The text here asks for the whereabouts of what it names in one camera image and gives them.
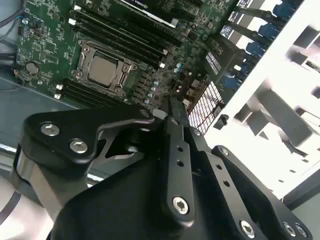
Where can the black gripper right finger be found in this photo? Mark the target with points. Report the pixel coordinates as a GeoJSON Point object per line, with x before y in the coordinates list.
{"type": "Point", "coordinates": [240, 180]}

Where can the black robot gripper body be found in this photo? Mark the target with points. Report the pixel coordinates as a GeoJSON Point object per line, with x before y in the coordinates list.
{"type": "Point", "coordinates": [125, 212]}

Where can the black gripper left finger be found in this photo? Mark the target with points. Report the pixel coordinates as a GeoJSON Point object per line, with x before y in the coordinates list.
{"type": "Point", "coordinates": [62, 135]}

